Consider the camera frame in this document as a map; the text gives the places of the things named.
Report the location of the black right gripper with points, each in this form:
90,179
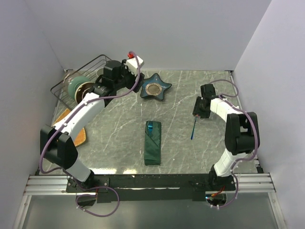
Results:
196,110

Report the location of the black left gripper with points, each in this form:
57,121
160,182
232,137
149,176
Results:
125,69

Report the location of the iridescent rainbow metal spoon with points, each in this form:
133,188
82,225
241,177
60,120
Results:
193,129

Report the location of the dark green cloth napkin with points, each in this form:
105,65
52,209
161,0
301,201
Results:
152,145

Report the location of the blue metal fork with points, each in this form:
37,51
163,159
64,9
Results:
150,128

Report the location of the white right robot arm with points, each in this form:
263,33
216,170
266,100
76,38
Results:
241,138

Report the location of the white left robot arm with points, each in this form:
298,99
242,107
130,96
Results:
57,141

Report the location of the striped grey ceramic mug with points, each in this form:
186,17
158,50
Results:
100,72

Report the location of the dark brown ceramic bowl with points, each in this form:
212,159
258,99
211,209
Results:
82,90

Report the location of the blue star-shaped ceramic dish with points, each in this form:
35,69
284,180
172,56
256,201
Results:
154,87

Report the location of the green ceramic bowl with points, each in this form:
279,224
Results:
77,81

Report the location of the clear glass jar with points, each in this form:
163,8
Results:
67,78

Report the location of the orange woven fan-shaped mat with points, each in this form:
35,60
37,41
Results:
81,136

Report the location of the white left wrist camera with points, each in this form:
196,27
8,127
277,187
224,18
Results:
132,64

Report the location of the black wire dish rack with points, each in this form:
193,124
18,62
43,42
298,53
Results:
88,70

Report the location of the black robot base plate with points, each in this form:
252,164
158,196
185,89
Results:
146,187

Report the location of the aluminium frame rail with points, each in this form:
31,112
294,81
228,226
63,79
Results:
255,183

